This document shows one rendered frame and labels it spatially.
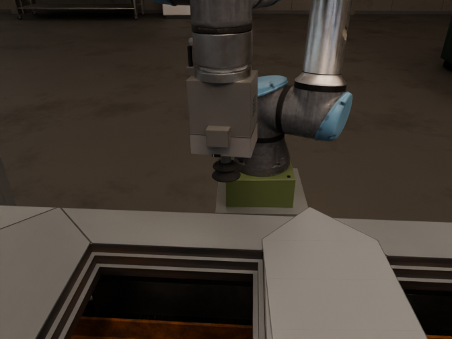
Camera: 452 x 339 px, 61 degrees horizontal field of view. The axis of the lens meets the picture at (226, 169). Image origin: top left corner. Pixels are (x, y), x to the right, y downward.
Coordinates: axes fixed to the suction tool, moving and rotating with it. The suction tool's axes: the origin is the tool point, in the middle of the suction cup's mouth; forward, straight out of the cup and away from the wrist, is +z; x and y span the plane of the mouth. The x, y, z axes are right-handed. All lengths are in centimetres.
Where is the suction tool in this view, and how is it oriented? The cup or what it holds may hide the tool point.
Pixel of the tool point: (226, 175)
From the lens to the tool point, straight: 57.4
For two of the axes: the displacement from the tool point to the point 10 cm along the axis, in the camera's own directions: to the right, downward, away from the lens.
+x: 2.1, -4.7, 8.6
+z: 0.3, 8.8, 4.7
